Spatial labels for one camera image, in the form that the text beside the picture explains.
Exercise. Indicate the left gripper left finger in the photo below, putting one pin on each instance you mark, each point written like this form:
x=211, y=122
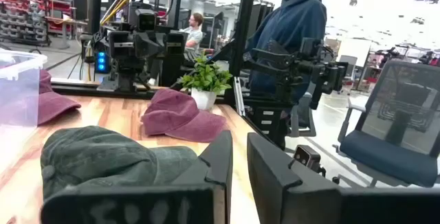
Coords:
x=223, y=182

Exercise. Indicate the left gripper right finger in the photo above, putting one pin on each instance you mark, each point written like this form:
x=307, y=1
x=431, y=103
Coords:
x=271, y=189

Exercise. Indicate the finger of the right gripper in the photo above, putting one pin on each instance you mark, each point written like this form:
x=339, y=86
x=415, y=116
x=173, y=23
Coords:
x=141, y=45
x=158, y=45

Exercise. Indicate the maroon baseball cap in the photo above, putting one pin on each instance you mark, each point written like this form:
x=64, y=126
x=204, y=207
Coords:
x=55, y=103
x=178, y=117

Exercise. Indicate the dark green baseball cap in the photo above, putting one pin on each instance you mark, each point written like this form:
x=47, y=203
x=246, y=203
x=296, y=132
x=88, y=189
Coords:
x=103, y=155

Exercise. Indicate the black jointed arm device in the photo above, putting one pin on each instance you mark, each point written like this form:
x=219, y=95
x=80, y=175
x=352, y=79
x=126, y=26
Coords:
x=292, y=69

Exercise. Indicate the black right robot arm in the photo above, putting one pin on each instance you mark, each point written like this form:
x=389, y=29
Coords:
x=123, y=74

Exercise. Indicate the black box with blue lights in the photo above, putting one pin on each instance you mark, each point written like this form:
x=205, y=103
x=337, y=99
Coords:
x=101, y=60

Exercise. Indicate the seated person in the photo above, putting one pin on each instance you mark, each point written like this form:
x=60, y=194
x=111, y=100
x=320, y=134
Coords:
x=194, y=36

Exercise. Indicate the artificial plant in white pot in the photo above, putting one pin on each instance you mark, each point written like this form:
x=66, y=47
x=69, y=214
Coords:
x=206, y=76

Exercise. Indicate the black drawer cabinet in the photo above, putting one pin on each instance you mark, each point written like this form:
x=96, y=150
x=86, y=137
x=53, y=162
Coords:
x=269, y=121

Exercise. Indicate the silver aluminium bar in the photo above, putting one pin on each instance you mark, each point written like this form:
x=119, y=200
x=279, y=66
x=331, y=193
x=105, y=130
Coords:
x=239, y=97

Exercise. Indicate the shelf with red bins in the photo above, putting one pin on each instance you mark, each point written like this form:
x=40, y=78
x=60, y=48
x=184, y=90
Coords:
x=27, y=11

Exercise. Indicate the clear plastic storage bin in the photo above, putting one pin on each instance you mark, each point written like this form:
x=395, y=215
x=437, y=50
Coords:
x=17, y=97

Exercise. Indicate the blue mesh office chair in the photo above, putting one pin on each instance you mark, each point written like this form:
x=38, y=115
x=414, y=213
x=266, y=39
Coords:
x=388, y=155

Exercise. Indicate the standing person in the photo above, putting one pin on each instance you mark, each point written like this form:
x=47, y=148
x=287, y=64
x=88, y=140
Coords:
x=292, y=21

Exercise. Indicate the white board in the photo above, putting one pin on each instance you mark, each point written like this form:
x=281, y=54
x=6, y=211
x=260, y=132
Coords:
x=355, y=50

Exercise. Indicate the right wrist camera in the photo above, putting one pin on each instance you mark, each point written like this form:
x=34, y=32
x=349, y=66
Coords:
x=146, y=20

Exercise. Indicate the small table-level camera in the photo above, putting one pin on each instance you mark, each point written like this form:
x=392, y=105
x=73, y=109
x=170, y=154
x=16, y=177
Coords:
x=307, y=157

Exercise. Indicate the black aluminium table frame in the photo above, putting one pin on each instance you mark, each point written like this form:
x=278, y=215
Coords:
x=244, y=28

